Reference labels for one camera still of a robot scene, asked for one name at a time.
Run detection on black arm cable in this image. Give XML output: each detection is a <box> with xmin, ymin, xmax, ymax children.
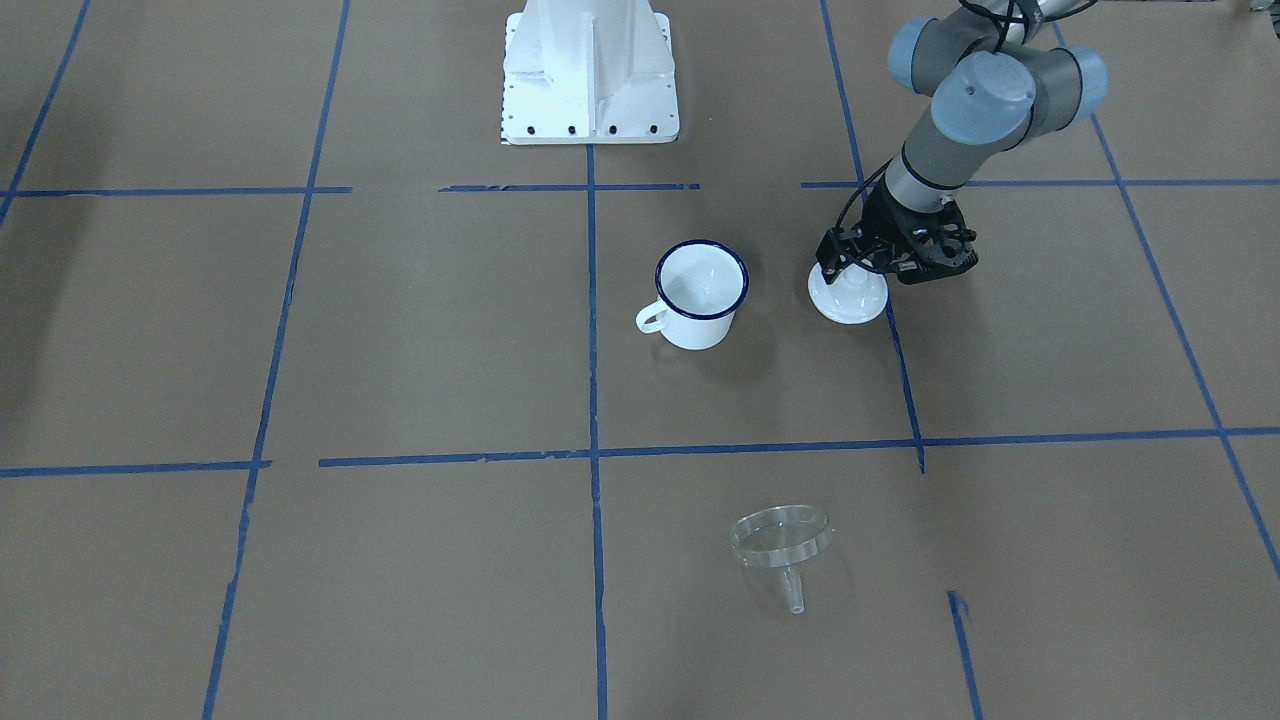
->
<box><xmin>828</xmin><ymin>160</ymin><xmax>893</xmax><ymax>263</ymax></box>

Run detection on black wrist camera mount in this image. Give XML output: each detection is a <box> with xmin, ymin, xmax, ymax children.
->
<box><xmin>897</xmin><ymin>202</ymin><xmax>978</xmax><ymax>284</ymax></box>

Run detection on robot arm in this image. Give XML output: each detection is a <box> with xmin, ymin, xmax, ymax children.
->
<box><xmin>815</xmin><ymin>1</ymin><xmax>1108</xmax><ymax>284</ymax></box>

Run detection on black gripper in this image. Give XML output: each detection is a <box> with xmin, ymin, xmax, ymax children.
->
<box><xmin>815</xmin><ymin>184</ymin><xmax>969</xmax><ymax>279</ymax></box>

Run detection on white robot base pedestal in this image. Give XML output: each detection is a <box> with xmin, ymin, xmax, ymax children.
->
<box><xmin>500</xmin><ymin>1</ymin><xmax>681</xmax><ymax>146</ymax></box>

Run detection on white enamel mug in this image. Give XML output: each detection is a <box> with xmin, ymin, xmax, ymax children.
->
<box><xmin>635</xmin><ymin>240</ymin><xmax>750</xmax><ymax>351</ymax></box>

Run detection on clear plastic funnel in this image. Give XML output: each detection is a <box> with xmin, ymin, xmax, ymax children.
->
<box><xmin>728</xmin><ymin>503</ymin><xmax>835</xmax><ymax>616</ymax></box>

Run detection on white ceramic lid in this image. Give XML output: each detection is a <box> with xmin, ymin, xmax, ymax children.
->
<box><xmin>806</xmin><ymin>264</ymin><xmax>890</xmax><ymax>325</ymax></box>

